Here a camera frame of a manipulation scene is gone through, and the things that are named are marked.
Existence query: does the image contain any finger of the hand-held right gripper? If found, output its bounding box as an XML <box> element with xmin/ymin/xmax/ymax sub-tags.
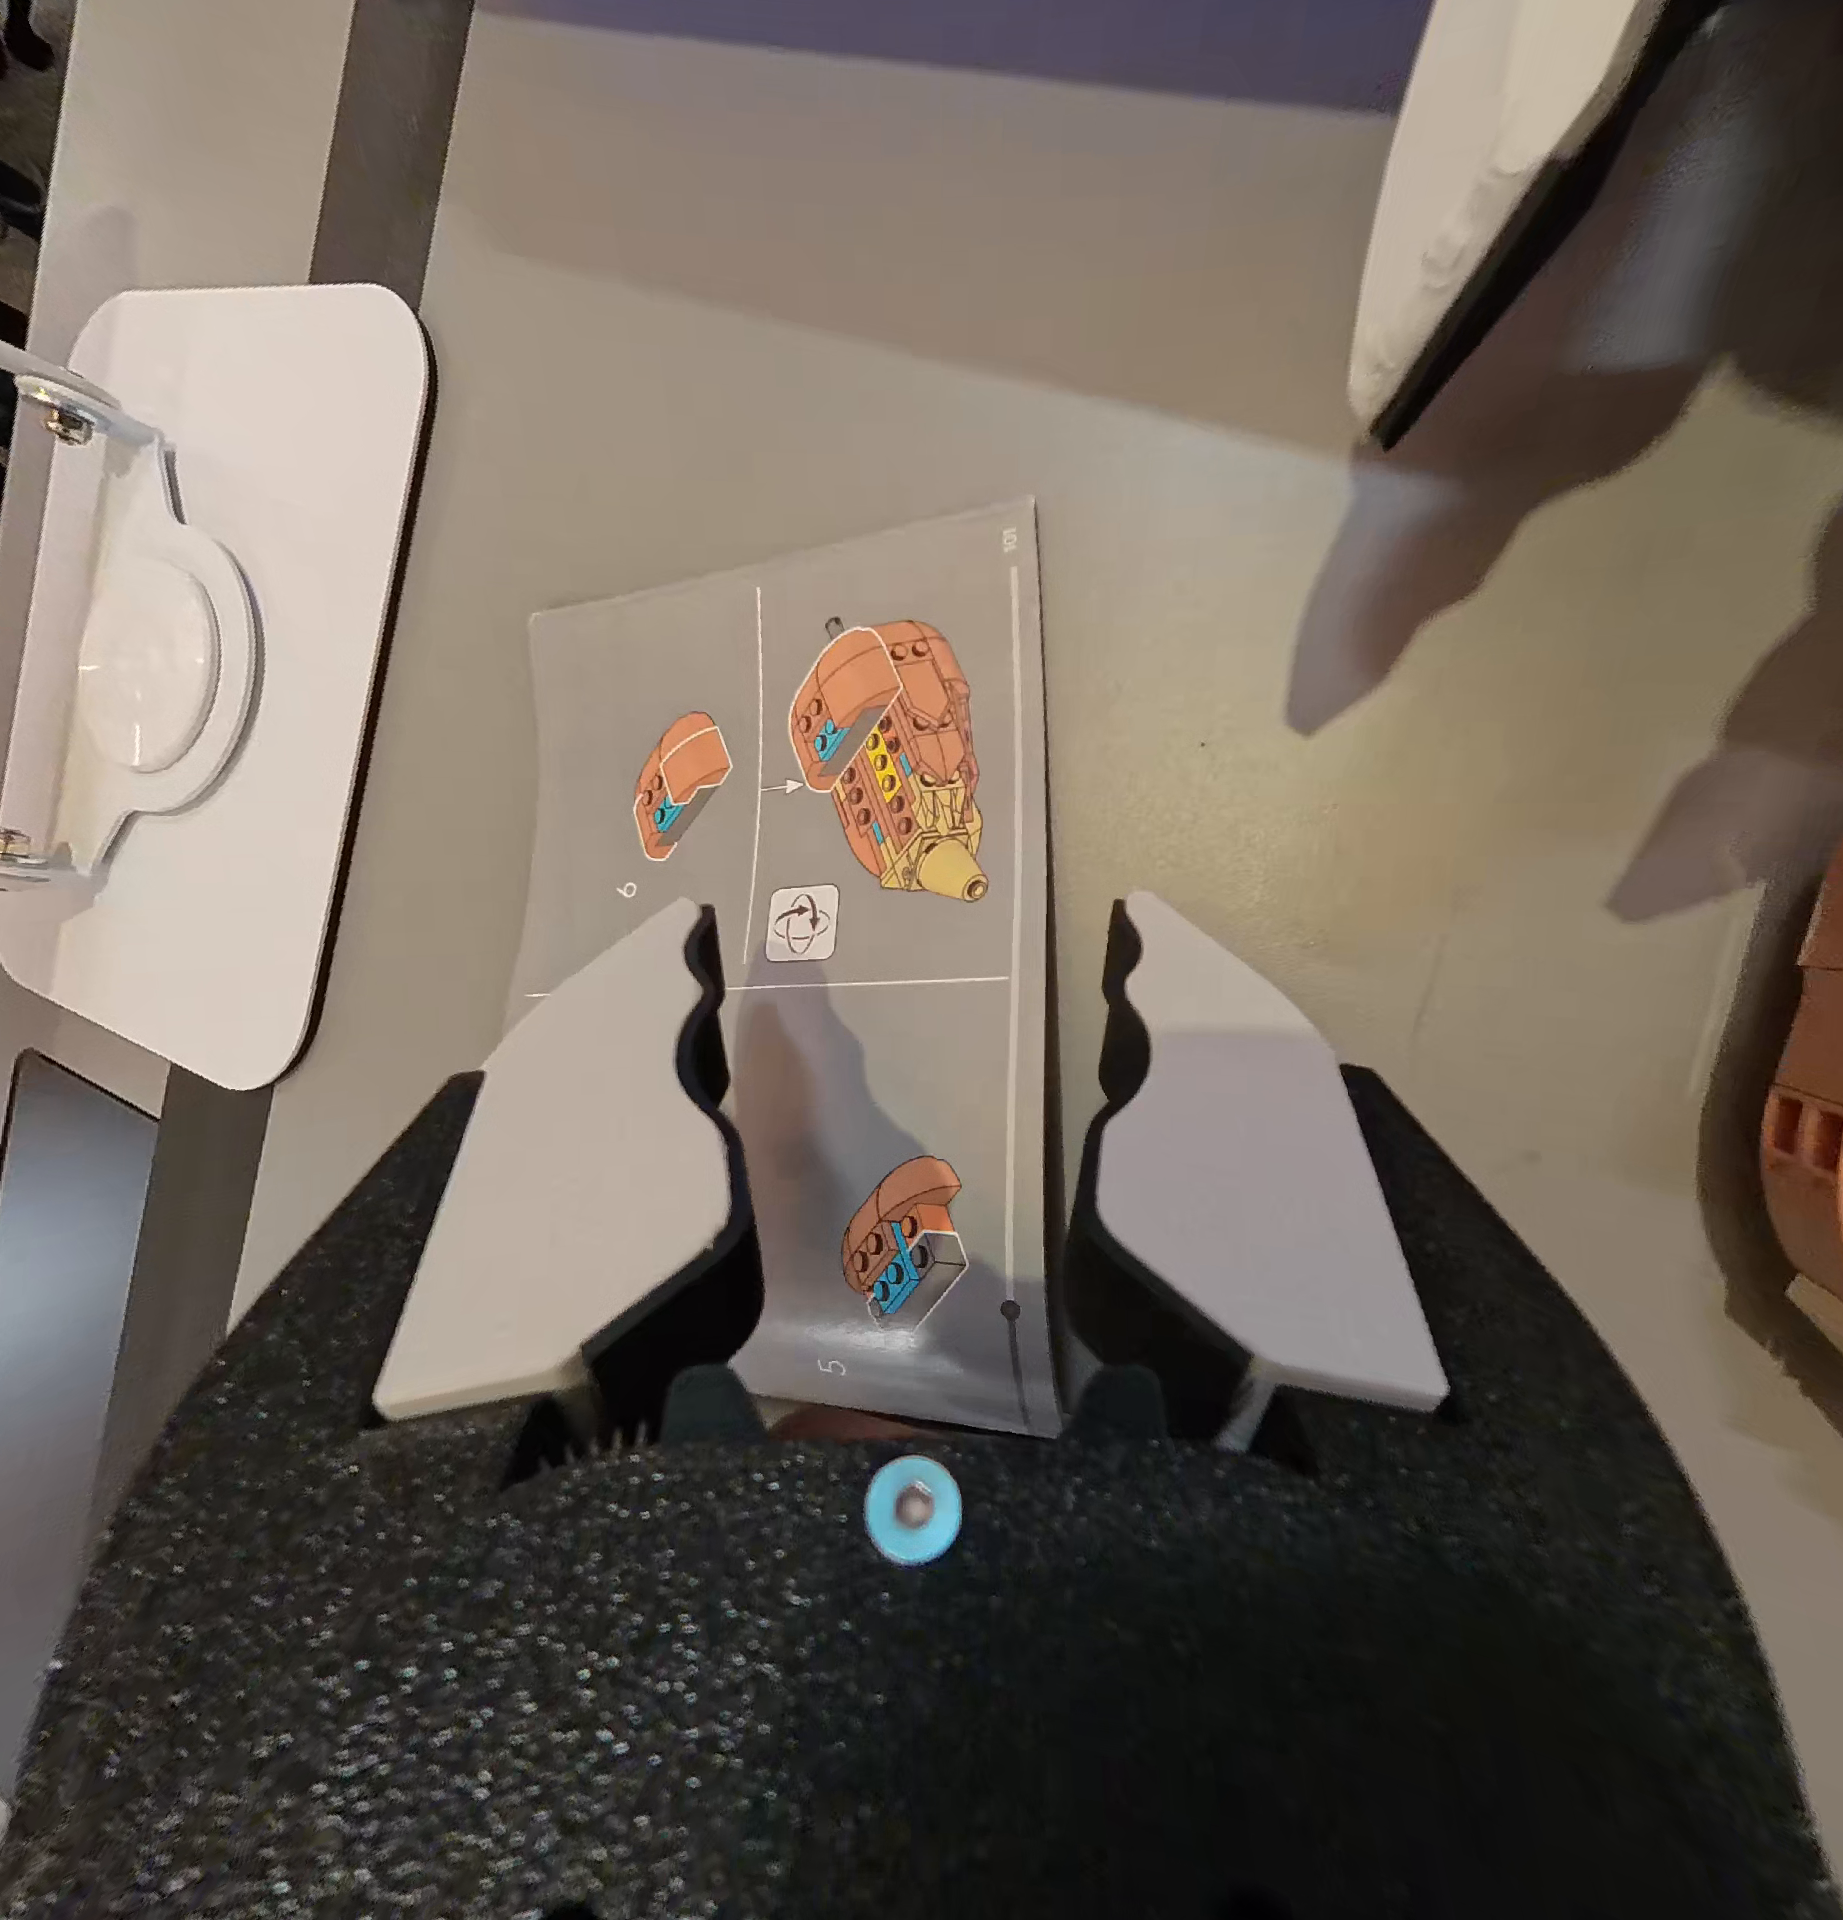
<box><xmin>1349</xmin><ymin>0</ymin><xmax>1726</xmax><ymax>452</ymax></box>

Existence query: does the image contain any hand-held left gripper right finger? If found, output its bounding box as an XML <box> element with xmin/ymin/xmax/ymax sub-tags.
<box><xmin>1063</xmin><ymin>889</ymin><xmax>1452</xmax><ymax>1414</ymax></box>

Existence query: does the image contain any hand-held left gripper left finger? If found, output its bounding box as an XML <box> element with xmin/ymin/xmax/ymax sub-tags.
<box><xmin>373</xmin><ymin>901</ymin><xmax>758</xmax><ymax>1425</ymax></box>

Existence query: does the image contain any brown toy brick model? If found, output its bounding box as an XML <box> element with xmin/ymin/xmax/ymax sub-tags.
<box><xmin>1701</xmin><ymin>802</ymin><xmax>1843</xmax><ymax>1398</ymax></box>

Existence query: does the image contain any light grey desk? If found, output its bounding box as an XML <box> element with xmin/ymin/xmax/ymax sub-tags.
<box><xmin>51</xmin><ymin>0</ymin><xmax>1843</xmax><ymax>1920</ymax></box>

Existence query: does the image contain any brick building instruction booklet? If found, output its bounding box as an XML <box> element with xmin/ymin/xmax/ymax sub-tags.
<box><xmin>527</xmin><ymin>495</ymin><xmax>1070</xmax><ymax>1441</ymax></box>

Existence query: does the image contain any dark grey panel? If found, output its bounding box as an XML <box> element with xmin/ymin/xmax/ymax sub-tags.
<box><xmin>0</xmin><ymin>1050</ymin><xmax>165</xmax><ymax>1517</ymax></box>

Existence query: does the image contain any white rounded plate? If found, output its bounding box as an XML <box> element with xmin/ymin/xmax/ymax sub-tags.
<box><xmin>0</xmin><ymin>286</ymin><xmax>435</xmax><ymax>1088</ymax></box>

